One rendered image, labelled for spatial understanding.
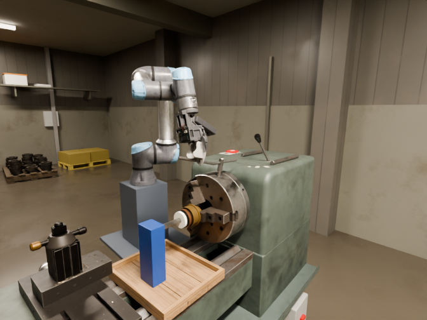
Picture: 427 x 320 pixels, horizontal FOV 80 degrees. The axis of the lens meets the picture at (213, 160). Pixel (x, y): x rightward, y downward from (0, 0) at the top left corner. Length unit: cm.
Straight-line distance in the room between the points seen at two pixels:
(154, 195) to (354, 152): 260
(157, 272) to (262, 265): 50
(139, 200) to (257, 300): 77
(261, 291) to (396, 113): 255
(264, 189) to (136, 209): 70
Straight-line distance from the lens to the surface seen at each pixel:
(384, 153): 340
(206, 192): 113
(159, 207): 152
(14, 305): 108
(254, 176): 115
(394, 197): 347
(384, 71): 344
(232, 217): 107
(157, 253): 98
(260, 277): 132
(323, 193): 341
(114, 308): 86
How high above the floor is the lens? 151
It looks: 11 degrees down
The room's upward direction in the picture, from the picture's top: 1 degrees clockwise
